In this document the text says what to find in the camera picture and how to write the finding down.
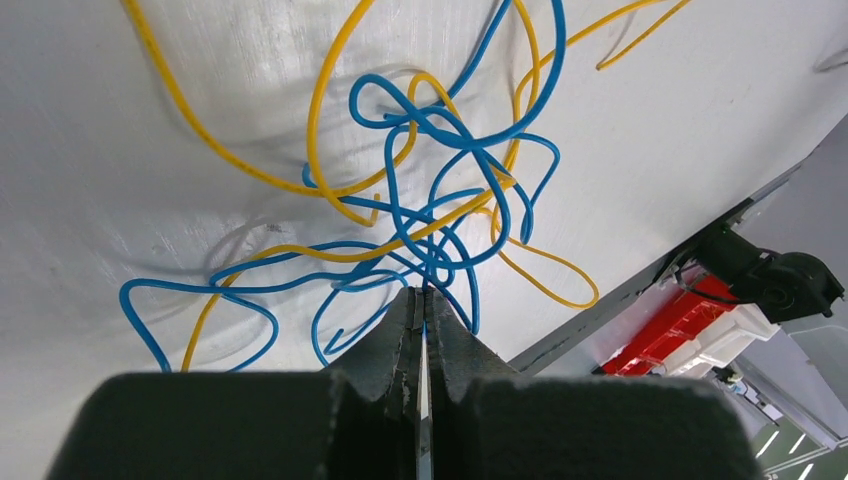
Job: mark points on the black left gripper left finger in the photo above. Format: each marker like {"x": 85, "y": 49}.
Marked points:
{"x": 357, "y": 418}

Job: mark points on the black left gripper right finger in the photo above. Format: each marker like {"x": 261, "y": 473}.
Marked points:
{"x": 490, "y": 421}

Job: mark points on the red plastic bin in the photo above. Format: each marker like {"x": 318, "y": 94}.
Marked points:
{"x": 678, "y": 321}

